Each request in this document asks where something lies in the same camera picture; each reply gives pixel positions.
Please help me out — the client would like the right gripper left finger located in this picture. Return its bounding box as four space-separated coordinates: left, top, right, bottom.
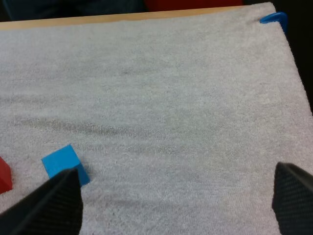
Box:
0 168 84 235

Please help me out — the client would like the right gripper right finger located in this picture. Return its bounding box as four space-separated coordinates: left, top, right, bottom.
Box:
271 162 313 235

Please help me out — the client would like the blue cube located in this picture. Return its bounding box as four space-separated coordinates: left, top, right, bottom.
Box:
41 144 91 188

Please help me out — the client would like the red cube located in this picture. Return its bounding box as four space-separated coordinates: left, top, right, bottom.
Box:
0 156 13 195

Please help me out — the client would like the blue clip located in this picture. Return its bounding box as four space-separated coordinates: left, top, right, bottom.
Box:
259 11 289 35

